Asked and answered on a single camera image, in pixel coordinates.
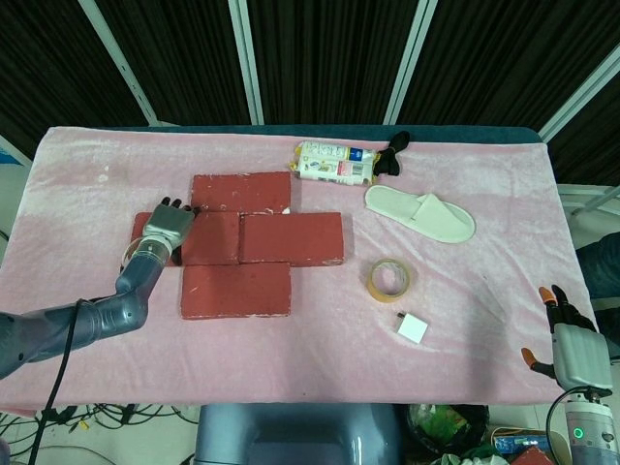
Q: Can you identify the blue box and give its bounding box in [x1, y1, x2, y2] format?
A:
[492, 434, 549, 456]

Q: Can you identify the black cloth piece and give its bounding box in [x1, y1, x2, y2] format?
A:
[373, 130, 412, 177]

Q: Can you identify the black bin bag with rubbish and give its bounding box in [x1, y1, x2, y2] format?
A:
[405, 403, 491, 465]

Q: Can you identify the white partition post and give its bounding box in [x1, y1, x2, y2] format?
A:
[77, 0, 160, 126]
[386, 0, 440, 126]
[228, 0, 266, 126]
[538, 46, 620, 141]

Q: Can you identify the pink fluffy table cloth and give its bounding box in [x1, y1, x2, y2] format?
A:
[0, 125, 607, 406]

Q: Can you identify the white plug charger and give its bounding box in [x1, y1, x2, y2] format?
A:
[394, 312, 430, 344]

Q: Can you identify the white disposable slipper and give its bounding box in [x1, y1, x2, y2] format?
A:
[363, 183, 477, 245]

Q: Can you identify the floor cable bundle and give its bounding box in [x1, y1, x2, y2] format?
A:
[0, 400, 201, 440]

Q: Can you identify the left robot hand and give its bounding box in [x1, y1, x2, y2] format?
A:
[141, 195, 202, 253]

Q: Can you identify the blue grey robot torso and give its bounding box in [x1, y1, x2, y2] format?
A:
[195, 403, 406, 465]

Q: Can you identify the red brick with chipped side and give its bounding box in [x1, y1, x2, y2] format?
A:
[179, 262, 294, 321]

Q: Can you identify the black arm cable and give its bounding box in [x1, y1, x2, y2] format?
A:
[544, 387, 575, 465]
[26, 298, 96, 465]

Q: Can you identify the yellow packing tape roll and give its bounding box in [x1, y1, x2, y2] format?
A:
[363, 258, 418, 304]

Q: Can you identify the red brick with chipped corner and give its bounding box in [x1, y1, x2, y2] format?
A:
[238, 211, 347, 268]

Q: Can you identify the person's leg in jeans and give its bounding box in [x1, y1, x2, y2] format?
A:
[574, 231, 620, 302]

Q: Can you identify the metal rack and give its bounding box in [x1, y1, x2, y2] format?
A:
[556, 182, 620, 220]

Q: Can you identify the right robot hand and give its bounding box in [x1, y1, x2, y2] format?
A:
[519, 284, 614, 391]

